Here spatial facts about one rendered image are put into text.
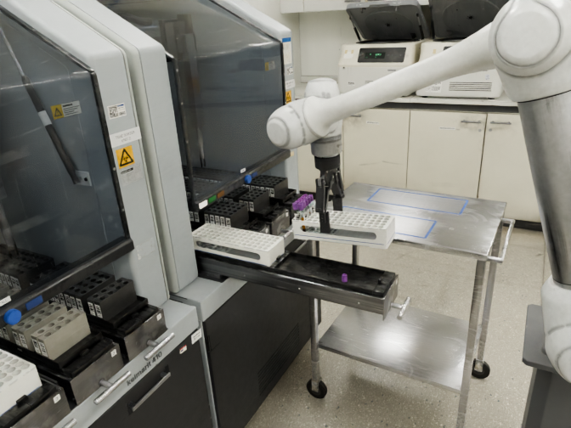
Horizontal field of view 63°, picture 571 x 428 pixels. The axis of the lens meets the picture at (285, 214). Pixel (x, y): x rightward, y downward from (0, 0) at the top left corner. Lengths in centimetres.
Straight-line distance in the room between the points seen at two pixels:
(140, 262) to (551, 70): 102
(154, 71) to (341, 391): 149
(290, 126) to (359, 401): 133
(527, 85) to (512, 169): 260
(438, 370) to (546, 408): 52
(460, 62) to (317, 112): 33
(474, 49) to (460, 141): 238
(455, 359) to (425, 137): 198
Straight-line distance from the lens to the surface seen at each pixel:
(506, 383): 230
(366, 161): 370
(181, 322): 135
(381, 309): 126
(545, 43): 87
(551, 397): 141
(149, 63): 127
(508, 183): 354
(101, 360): 117
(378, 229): 132
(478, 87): 342
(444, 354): 193
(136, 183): 124
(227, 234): 149
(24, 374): 110
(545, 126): 95
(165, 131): 131
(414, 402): 212
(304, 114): 113
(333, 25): 431
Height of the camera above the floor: 149
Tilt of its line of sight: 23 degrees down
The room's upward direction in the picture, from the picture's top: 3 degrees counter-clockwise
